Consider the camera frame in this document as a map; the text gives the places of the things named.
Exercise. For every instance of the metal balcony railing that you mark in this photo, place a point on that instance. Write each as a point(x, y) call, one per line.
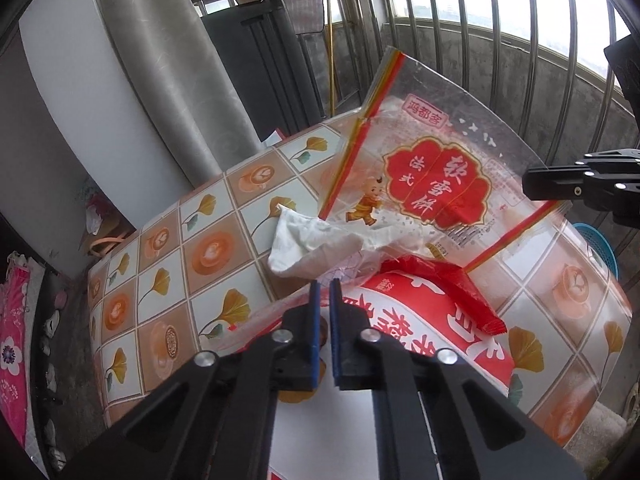
point(475, 27)

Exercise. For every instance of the blue plastic basket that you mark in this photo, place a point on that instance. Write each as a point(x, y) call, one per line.
point(600, 245)

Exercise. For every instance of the grey curtain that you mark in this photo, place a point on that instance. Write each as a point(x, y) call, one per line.
point(165, 60)

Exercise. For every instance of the table with patterned tablecloth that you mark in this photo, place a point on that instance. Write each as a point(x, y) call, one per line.
point(165, 280)

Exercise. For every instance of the white tissue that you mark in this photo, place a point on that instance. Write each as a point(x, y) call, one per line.
point(310, 245)

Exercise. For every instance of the yellow broom stick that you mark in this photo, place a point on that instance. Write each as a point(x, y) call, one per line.
point(330, 70)

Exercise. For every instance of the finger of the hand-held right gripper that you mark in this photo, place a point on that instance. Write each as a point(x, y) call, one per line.
point(615, 156)
point(555, 185)

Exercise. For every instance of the red snack wrapper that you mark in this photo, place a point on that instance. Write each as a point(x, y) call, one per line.
point(450, 280)

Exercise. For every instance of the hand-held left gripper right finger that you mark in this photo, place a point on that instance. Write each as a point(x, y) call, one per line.
point(337, 335)

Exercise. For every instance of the grey checked hanging cloth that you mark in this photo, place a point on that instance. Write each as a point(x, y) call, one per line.
point(307, 15)

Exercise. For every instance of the clear bag with red label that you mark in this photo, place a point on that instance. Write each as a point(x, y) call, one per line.
point(440, 125)

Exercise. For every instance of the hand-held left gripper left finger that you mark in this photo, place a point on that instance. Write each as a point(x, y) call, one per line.
point(315, 335)

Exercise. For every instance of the pink flowered blanket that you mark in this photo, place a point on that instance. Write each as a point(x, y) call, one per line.
point(12, 350)

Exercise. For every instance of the row of shoes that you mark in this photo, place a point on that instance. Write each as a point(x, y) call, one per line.
point(52, 320)

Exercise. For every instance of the red white snack bag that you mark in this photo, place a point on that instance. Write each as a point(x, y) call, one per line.
point(415, 319)

